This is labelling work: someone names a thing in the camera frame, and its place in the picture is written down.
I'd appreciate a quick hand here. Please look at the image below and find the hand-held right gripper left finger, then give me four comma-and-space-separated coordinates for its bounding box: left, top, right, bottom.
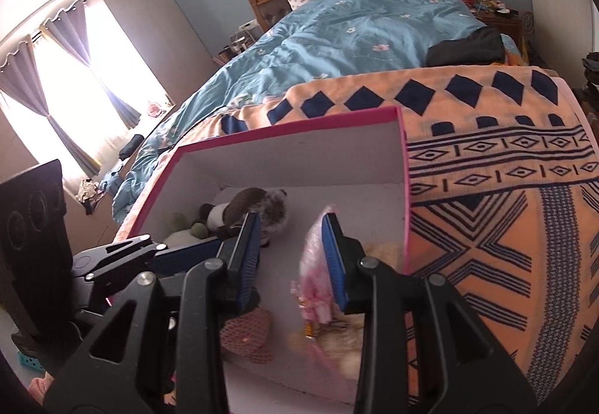
44, 212, 262, 414

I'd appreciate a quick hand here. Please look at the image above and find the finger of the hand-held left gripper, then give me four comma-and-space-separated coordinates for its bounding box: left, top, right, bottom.
89, 233, 221, 278
84, 274, 141, 302

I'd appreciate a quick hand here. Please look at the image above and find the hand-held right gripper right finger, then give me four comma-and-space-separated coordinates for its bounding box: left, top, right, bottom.
324, 212, 539, 414

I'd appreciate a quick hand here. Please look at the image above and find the pink floral fabric pouch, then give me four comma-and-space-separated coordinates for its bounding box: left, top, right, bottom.
290, 204, 349, 349

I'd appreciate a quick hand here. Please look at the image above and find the green frog plush toy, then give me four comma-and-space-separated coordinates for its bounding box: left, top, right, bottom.
161, 212, 209, 248

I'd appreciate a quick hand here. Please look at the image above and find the grey brown furry plush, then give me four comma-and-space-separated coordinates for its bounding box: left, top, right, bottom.
199, 187, 291, 246

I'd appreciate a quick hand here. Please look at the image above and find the pink crochet bear plush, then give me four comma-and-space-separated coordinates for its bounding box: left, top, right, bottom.
220, 306, 274, 365

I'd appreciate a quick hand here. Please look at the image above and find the cream fluffy plush toy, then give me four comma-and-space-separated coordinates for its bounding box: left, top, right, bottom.
288, 241, 403, 377

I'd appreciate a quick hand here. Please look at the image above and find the pink cardboard box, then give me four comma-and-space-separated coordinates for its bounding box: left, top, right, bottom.
110, 105, 413, 414

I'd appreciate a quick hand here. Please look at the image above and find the person's left forearm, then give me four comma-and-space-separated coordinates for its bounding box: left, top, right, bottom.
28, 372, 59, 403

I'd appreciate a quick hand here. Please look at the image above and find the heap of mixed clothes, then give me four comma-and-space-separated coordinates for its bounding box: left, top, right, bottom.
77, 170, 122, 213

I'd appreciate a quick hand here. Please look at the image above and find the turquoise plastic basket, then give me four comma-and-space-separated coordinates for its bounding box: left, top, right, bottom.
16, 348, 48, 375

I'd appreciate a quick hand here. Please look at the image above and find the dark bag on windowsill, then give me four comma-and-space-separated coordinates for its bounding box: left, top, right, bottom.
118, 134, 143, 160

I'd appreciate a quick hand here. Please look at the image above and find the purple curtain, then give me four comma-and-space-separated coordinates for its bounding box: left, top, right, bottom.
42, 0, 141, 129
0, 51, 101, 178

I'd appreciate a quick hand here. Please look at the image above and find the orange patterned blanket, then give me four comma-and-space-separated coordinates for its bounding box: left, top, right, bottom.
112, 65, 599, 410

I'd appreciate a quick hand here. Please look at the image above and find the blue floral duvet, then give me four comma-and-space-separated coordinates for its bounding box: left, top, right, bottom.
112, 0, 522, 223

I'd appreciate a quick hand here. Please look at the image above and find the black garment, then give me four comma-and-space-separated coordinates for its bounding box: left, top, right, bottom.
426, 26, 506, 67

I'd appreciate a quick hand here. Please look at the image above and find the wooden nightstand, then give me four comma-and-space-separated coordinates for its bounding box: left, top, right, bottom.
477, 13, 527, 63

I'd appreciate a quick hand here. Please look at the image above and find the pile of dark clothes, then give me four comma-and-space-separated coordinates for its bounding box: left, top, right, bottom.
580, 51, 599, 96

